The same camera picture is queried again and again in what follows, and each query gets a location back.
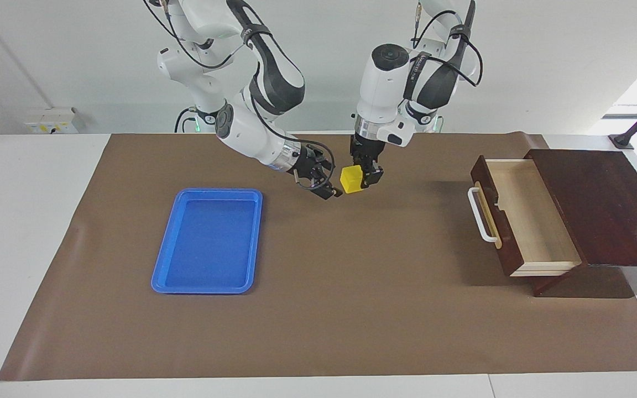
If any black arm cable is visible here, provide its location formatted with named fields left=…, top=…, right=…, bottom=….
left=143, top=0, right=336, bottom=191
left=410, top=0, right=484, bottom=111

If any white wall socket box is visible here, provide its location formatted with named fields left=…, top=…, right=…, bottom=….
left=24, top=107, right=79, bottom=135

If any white drawer handle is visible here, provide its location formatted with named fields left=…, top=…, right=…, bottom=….
left=467, top=187, right=500, bottom=244

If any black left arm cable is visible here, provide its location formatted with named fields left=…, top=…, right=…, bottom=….
left=410, top=0, right=484, bottom=111

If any wooden drawer with dark front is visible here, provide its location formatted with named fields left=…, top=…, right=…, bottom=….
left=467, top=155, right=583, bottom=278

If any blue plastic tray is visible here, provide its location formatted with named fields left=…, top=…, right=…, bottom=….
left=150, top=188, right=264, bottom=295

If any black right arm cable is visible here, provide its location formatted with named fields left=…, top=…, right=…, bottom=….
left=143, top=0, right=336, bottom=191

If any dark wooden drawer cabinet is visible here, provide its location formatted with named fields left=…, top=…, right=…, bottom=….
left=523, top=148, right=637, bottom=298

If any black base cable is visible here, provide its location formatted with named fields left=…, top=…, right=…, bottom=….
left=174, top=107, right=199, bottom=134

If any brown table mat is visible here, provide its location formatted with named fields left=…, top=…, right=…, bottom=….
left=0, top=132, right=637, bottom=382

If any yellow cube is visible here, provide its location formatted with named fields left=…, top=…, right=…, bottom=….
left=340, top=165, right=364, bottom=195

